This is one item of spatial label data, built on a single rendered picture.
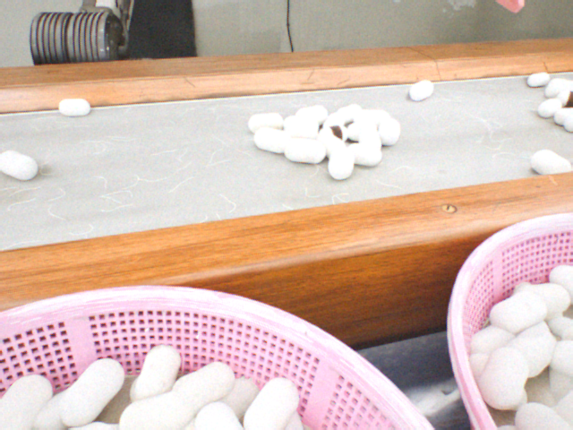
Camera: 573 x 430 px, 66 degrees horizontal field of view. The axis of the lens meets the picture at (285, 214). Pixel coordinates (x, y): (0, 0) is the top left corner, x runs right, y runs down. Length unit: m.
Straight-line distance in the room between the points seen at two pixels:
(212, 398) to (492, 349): 0.15
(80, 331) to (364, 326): 0.18
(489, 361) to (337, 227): 0.11
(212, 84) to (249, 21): 1.98
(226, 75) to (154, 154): 0.19
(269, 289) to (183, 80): 0.38
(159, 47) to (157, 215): 2.18
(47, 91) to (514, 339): 0.52
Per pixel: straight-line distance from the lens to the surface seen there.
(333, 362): 0.21
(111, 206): 0.36
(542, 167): 0.44
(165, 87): 0.58
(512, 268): 0.31
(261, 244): 0.26
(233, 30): 2.55
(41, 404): 0.25
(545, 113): 0.60
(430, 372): 0.33
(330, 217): 0.29
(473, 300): 0.27
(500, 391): 0.24
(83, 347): 0.25
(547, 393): 0.28
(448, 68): 0.70
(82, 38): 0.83
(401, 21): 2.82
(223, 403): 0.22
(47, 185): 0.41
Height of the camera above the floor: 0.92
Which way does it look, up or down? 33 degrees down
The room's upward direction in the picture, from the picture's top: 1 degrees clockwise
